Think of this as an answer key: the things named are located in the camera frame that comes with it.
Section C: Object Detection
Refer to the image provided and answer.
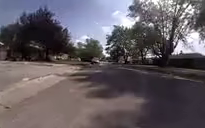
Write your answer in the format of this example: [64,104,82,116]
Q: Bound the pale concrete kerb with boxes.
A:
[126,66,205,84]

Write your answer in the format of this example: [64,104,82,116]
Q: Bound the group of dark trees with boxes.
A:
[0,5,75,62]

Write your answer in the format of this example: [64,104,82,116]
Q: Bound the grey asphalt road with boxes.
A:
[0,62,205,128]

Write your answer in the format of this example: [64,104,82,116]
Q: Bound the pale concrete gutter strip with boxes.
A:
[0,66,88,118]

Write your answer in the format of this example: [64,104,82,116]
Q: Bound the large tree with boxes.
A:
[127,0,205,68]

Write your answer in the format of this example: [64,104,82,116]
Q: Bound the vehicle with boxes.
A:
[89,56,101,65]

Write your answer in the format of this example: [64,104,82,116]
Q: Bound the dark building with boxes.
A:
[167,52,205,71]

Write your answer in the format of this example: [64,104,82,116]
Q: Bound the pale concrete driveway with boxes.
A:
[0,60,82,92]

